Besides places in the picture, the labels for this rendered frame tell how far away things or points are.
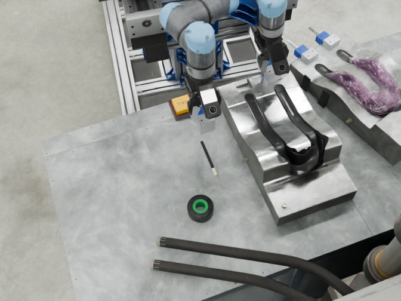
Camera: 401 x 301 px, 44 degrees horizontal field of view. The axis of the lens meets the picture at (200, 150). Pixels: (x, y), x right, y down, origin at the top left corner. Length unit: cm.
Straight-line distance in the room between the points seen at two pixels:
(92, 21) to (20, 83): 61
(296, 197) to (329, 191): 10
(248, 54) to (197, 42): 147
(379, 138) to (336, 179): 21
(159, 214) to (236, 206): 24
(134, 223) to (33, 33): 200
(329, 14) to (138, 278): 229
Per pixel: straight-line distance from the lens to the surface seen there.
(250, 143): 156
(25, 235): 255
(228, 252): 143
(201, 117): 154
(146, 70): 268
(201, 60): 132
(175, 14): 137
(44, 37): 328
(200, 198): 154
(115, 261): 153
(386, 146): 169
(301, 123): 164
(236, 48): 276
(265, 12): 143
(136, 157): 167
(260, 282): 140
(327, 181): 158
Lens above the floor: 222
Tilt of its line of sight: 58 degrees down
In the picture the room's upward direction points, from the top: 3 degrees counter-clockwise
